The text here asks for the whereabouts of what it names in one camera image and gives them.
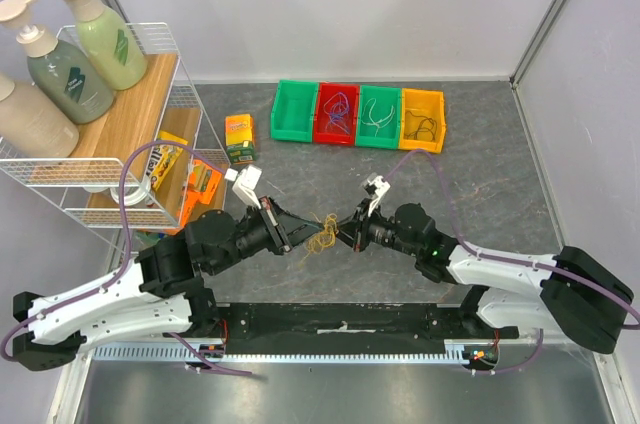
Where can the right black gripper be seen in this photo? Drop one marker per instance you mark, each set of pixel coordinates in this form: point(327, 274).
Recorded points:
point(358, 228)

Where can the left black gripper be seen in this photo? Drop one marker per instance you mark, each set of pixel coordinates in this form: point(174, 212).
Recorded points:
point(295, 228)

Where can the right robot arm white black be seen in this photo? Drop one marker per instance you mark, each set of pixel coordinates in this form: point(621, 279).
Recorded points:
point(568, 292)

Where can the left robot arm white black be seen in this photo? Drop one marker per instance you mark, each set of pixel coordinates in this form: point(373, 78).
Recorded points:
point(161, 291)

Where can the orange toy package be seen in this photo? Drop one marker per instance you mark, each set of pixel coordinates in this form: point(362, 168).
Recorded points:
point(202, 185)

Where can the left green bin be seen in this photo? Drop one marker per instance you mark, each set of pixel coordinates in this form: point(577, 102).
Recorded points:
point(293, 111)

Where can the green bin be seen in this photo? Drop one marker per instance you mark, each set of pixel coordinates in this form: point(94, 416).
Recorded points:
point(293, 111)
point(380, 117)

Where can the yellow green small box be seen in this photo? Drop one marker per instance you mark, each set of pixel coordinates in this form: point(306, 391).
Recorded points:
point(240, 138)

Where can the red bin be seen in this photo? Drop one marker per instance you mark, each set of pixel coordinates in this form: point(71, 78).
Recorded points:
point(336, 114)

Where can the yellow bin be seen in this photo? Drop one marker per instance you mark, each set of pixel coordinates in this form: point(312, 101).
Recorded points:
point(423, 120)

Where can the colourful box on lower shelf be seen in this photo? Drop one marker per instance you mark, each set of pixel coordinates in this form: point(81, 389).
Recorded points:
point(149, 238)

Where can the yellow candy bag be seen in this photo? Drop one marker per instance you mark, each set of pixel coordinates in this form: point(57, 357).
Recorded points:
point(162, 158)

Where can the white tape roll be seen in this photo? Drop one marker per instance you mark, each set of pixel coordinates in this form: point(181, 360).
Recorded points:
point(132, 197)

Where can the dark green pump bottle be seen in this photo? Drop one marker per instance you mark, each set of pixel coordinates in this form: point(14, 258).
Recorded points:
point(64, 73)

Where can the light green pump bottle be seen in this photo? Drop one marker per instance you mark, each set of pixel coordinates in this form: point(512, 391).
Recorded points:
point(109, 43)

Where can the beige pump bottle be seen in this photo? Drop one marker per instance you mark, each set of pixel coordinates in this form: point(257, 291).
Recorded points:
point(30, 121)

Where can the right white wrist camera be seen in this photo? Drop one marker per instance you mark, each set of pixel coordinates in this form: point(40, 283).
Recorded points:
point(376, 187)

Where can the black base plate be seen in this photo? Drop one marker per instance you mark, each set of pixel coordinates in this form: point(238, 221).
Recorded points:
point(342, 327)

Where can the white wire shelf rack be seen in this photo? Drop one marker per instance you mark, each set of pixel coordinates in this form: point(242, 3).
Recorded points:
point(165, 100)

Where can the slotted cable duct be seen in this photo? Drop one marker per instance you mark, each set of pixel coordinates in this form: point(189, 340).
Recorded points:
point(173, 352)

